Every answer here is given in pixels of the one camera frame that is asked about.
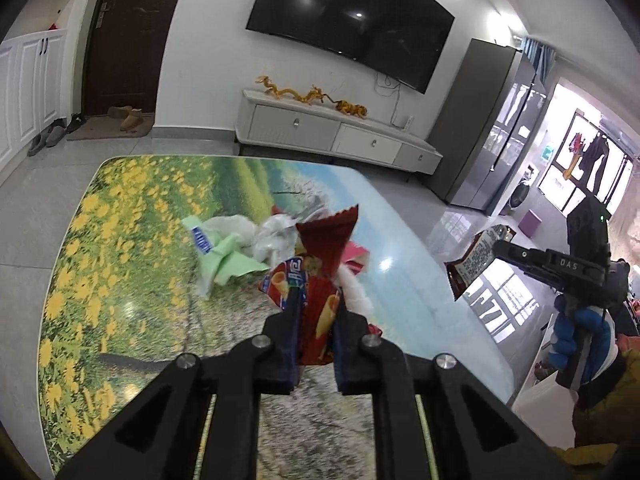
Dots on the white plastic bag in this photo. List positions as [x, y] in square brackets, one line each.
[235, 232]

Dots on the purple stool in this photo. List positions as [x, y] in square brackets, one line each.
[529, 224]

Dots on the pink red wrapper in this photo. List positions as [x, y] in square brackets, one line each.
[356, 257]

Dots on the golden dragon ornament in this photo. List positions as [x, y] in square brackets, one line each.
[313, 95]

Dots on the grey refrigerator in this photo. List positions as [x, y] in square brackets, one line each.
[483, 126]

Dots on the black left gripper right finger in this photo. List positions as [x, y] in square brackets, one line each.
[433, 419]

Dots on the blue gloved hand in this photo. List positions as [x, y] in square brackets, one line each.
[583, 343]

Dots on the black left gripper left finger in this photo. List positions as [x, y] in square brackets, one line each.
[200, 416]

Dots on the white shoe cabinet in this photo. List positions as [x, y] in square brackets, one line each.
[30, 88]

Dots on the orange ornament on cabinet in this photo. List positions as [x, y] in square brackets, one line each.
[351, 109]

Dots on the green tissue wrapper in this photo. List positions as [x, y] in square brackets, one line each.
[220, 254]

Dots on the framed calligraphy plaque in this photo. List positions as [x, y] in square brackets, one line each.
[463, 271]

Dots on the grey slippers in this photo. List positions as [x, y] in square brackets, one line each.
[53, 134]

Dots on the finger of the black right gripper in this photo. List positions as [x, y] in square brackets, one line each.
[529, 260]

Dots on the washing machine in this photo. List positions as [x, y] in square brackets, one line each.
[519, 195]

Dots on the white TV cabinet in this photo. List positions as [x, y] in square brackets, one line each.
[266, 121]

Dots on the black wall television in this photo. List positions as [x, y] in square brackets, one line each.
[402, 39]

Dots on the white tissue wad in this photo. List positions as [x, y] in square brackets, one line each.
[355, 296]

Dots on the hanging dark clothes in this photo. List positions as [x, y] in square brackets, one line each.
[597, 153]

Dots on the red snack bag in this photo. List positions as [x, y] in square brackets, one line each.
[312, 270]

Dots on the brown boots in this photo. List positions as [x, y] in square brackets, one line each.
[130, 118]

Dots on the brown door mat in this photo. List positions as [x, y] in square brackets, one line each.
[103, 127]

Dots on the clear plastic wrapper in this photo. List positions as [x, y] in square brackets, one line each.
[275, 240]

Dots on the dark brown door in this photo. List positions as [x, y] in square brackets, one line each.
[125, 52]

